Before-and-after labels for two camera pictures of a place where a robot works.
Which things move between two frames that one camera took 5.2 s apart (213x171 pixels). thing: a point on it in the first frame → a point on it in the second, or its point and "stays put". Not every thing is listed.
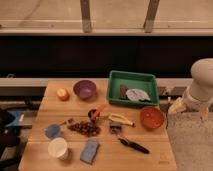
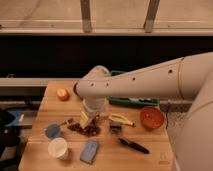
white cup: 58,148 stays put
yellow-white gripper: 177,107 → 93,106
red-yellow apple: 63,94 stays put
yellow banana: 121,119 stays put
